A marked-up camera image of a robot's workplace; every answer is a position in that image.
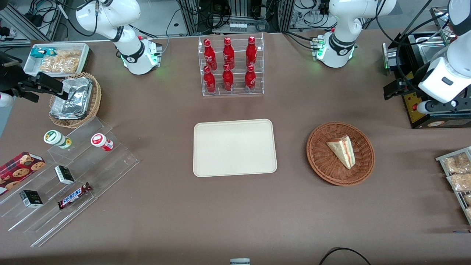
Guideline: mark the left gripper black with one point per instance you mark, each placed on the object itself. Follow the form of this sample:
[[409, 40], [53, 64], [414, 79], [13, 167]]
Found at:
[[407, 87]]

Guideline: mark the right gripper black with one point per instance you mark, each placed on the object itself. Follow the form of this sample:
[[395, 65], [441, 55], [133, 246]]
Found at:
[[11, 78]]

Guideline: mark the triangular sandwich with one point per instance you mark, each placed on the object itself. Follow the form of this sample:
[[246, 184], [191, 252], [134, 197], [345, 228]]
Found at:
[[343, 150]]

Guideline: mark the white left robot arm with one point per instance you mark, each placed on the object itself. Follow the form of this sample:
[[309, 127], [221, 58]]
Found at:
[[342, 22]]

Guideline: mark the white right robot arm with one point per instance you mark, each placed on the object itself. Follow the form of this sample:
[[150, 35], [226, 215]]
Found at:
[[110, 18]]

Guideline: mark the aluminium foil tray stack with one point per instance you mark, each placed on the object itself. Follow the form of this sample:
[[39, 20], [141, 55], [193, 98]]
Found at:
[[71, 99]]

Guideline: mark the light tan wicker basket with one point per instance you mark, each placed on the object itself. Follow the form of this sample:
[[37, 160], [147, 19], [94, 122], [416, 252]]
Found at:
[[94, 99]]

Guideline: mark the grey metal rack tray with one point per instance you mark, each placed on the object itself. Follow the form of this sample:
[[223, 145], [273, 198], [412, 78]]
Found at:
[[441, 159]]

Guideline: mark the dark brown wicker basket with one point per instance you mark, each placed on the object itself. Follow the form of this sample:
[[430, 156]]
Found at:
[[323, 162]]

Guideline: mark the cream plastic tray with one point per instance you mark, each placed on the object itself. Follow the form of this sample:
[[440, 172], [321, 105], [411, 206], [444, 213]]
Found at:
[[234, 148]]

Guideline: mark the white plastic bin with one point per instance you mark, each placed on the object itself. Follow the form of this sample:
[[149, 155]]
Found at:
[[29, 66]]

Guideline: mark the clear bag of crackers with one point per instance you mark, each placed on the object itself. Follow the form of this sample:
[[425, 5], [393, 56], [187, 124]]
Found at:
[[62, 62]]

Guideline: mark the teal snack packet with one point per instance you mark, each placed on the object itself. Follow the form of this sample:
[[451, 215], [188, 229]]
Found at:
[[41, 52]]

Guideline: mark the black appliance with yellow label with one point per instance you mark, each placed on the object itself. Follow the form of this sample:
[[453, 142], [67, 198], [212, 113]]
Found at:
[[434, 119]]

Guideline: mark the green lid snack cup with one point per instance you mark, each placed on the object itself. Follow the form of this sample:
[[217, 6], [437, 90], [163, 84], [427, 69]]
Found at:
[[55, 138]]

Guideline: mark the red lid snack cup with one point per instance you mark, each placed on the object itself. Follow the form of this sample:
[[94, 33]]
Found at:
[[100, 141]]

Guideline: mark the red cookie box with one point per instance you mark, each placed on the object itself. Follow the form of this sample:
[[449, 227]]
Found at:
[[18, 170]]

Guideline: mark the small black carton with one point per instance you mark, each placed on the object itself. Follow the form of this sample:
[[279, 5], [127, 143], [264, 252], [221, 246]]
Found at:
[[31, 199], [64, 175]]

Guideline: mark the clear bag of snacks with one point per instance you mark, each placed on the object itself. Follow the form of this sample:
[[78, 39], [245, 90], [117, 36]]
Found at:
[[458, 163], [468, 200], [461, 182]]

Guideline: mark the clear acrylic stepped stand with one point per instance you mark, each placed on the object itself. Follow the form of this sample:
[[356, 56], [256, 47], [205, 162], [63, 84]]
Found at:
[[92, 173]]

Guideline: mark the Snickers chocolate bar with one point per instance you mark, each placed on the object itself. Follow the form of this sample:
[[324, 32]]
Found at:
[[73, 196]]

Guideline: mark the red cola bottle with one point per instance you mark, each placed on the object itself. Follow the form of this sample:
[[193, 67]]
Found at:
[[251, 51], [209, 54], [228, 53], [227, 79], [250, 79], [209, 81]]

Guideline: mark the clear acrylic bottle rack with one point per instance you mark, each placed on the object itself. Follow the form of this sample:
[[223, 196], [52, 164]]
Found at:
[[237, 62]]

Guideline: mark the white power strip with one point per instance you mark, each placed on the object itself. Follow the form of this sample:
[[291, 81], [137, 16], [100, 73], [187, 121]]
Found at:
[[237, 26]]

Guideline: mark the small grey device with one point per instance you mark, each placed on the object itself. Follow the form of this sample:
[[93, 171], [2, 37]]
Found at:
[[240, 261]]

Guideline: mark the aluminium profile frame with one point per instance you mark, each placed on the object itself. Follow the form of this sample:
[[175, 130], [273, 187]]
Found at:
[[279, 14], [22, 22]]

